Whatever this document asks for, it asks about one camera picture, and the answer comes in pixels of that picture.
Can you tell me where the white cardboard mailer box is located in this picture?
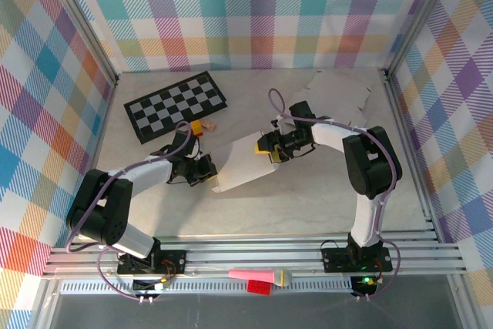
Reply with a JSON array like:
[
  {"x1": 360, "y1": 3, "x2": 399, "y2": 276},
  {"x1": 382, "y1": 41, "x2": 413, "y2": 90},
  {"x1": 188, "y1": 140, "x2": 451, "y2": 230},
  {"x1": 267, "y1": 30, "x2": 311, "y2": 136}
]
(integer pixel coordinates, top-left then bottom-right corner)
[
  {"x1": 290, "y1": 70, "x2": 373, "y2": 129},
  {"x1": 210, "y1": 130, "x2": 280, "y2": 194}
]

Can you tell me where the black connector box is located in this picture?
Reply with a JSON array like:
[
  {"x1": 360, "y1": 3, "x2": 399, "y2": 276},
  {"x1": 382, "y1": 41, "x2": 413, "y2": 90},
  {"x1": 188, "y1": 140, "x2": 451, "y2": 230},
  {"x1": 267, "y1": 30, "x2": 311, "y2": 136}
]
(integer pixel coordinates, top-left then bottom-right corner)
[
  {"x1": 349, "y1": 274, "x2": 377, "y2": 302},
  {"x1": 132, "y1": 277, "x2": 165, "y2": 304}
]

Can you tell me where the black white chessboard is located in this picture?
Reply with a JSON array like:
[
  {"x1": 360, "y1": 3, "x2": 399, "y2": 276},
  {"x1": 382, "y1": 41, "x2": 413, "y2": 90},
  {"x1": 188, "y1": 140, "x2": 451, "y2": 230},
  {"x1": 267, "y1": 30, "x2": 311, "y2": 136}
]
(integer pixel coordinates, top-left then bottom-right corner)
[{"x1": 123, "y1": 70, "x2": 228, "y2": 145}]

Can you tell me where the pink toy microphone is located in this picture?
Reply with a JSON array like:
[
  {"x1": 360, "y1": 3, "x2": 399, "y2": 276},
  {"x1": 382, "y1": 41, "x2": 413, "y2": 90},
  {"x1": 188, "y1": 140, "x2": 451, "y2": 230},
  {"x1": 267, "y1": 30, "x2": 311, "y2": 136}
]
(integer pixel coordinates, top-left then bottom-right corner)
[{"x1": 228, "y1": 267, "x2": 293, "y2": 288}]

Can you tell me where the flat red toy brick plate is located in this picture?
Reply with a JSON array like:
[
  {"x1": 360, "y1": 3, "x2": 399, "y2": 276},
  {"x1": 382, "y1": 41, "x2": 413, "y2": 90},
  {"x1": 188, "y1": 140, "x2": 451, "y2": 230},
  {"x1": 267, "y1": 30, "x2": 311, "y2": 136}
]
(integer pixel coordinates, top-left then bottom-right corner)
[{"x1": 246, "y1": 278, "x2": 273, "y2": 297}]

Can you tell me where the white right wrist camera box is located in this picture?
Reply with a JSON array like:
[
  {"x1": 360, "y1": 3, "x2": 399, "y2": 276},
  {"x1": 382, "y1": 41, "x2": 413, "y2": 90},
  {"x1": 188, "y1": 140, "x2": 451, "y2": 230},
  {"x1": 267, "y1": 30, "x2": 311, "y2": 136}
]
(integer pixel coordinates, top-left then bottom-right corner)
[{"x1": 273, "y1": 116, "x2": 297, "y2": 138}]

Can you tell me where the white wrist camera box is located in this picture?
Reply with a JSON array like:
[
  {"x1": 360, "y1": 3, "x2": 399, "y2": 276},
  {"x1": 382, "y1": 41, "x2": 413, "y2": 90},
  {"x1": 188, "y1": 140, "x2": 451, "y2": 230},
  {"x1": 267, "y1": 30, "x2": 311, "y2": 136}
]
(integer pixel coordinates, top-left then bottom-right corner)
[
  {"x1": 187, "y1": 139, "x2": 204, "y2": 160},
  {"x1": 273, "y1": 116, "x2": 297, "y2": 138}
]

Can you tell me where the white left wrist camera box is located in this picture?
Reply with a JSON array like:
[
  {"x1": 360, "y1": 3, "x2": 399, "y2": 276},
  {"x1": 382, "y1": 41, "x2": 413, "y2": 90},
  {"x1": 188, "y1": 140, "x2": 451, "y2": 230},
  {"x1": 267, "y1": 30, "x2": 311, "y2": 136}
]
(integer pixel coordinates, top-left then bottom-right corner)
[{"x1": 187, "y1": 139, "x2": 204, "y2": 160}]

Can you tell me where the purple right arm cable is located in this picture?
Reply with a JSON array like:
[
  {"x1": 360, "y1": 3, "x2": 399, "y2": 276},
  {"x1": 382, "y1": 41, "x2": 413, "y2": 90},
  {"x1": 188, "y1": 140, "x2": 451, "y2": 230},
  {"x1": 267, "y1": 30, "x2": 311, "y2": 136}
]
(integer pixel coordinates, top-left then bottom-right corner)
[{"x1": 267, "y1": 88, "x2": 402, "y2": 302}]

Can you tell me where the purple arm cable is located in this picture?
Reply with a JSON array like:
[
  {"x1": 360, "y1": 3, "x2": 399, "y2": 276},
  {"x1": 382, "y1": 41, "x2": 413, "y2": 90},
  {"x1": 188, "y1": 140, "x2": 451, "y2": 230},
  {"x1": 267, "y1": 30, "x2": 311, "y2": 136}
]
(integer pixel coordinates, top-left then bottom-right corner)
[
  {"x1": 267, "y1": 88, "x2": 402, "y2": 302},
  {"x1": 65, "y1": 119, "x2": 193, "y2": 302}
]

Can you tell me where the aluminium side rail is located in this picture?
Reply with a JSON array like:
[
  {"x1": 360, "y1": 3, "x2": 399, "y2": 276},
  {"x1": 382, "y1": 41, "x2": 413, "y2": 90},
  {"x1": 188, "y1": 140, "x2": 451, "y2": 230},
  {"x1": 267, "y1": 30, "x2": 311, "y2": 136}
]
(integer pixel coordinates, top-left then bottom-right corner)
[
  {"x1": 384, "y1": 73, "x2": 442, "y2": 240},
  {"x1": 48, "y1": 80, "x2": 119, "y2": 257}
]

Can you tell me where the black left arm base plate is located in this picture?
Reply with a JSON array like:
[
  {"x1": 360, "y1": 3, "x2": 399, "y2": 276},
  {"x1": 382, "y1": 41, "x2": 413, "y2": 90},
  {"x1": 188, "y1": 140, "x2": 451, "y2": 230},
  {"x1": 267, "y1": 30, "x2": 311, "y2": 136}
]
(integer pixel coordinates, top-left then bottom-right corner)
[{"x1": 116, "y1": 249, "x2": 188, "y2": 277}]

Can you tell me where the aluminium frame rail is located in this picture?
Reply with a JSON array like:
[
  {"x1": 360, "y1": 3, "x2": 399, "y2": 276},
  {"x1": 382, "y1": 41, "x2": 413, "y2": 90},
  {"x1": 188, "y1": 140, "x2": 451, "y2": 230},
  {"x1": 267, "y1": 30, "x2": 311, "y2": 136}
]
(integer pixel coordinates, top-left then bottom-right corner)
[{"x1": 41, "y1": 234, "x2": 468, "y2": 280}]

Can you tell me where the white slotted cable duct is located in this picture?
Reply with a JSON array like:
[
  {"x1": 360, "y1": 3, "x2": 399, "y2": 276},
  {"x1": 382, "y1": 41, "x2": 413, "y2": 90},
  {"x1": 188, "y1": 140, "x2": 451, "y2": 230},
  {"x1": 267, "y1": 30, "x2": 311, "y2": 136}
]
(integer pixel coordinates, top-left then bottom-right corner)
[{"x1": 59, "y1": 280, "x2": 357, "y2": 296}]

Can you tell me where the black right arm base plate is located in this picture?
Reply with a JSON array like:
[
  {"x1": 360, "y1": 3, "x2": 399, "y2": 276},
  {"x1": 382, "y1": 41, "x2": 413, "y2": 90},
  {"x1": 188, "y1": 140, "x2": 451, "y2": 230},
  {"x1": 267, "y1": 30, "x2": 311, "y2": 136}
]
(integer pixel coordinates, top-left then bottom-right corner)
[{"x1": 321, "y1": 247, "x2": 394, "y2": 274}]

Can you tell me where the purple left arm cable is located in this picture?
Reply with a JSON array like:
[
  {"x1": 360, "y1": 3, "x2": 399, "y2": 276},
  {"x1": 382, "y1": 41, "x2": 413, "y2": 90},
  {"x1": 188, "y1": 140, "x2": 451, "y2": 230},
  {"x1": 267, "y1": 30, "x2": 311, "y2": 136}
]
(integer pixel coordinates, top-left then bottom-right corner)
[{"x1": 65, "y1": 119, "x2": 193, "y2": 302}]

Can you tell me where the aluminium corner post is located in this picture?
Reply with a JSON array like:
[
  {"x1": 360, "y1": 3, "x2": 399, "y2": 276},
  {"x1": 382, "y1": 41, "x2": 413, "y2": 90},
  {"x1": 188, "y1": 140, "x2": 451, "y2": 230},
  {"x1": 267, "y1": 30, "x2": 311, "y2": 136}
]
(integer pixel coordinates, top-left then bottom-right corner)
[
  {"x1": 38, "y1": 0, "x2": 119, "y2": 87},
  {"x1": 383, "y1": 0, "x2": 461, "y2": 79}
]

